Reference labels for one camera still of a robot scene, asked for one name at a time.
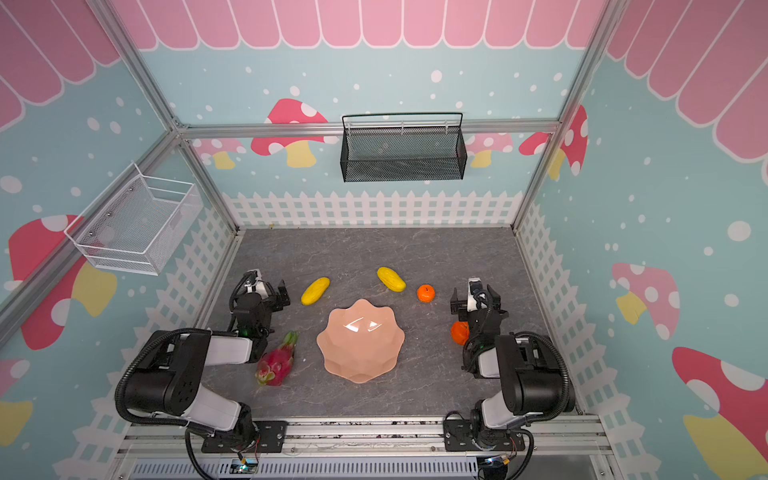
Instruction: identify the yellow mango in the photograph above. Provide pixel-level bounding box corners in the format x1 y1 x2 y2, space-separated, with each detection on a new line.
377 267 407 293
300 277 331 306

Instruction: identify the pink dragon fruit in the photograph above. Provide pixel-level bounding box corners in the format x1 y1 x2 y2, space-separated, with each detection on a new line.
255 331 299 386

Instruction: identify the pink scalloped fruit bowl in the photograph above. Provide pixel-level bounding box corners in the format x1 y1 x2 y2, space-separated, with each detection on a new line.
316 299 405 384

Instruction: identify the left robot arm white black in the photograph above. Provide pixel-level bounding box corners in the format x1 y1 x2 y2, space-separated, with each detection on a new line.
114 269 290 452

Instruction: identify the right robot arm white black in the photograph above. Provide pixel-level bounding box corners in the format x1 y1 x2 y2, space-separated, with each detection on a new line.
443 278 576 452

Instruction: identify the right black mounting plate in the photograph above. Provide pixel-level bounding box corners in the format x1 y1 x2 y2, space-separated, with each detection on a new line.
442 417 526 453

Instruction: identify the black mounting plate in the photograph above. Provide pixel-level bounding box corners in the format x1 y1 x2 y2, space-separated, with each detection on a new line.
442 417 526 453
202 420 288 454

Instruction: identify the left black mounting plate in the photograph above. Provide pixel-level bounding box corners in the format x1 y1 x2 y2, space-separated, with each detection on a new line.
202 420 288 454

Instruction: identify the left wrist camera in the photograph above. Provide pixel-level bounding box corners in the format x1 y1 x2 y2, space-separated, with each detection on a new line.
244 269 268 298

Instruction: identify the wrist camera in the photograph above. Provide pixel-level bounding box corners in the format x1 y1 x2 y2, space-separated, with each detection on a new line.
467 278 487 312
244 269 268 298

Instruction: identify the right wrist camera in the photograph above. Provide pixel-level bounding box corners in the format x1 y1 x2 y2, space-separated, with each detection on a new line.
467 278 487 312

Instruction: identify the white wire mesh basket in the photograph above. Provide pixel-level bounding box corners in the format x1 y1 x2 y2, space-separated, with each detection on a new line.
64 164 204 276

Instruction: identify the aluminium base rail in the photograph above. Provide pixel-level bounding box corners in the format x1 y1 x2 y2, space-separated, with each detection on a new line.
107 415 623 479

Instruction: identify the black wire mesh basket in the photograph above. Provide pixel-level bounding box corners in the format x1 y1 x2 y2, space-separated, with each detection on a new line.
340 112 468 182

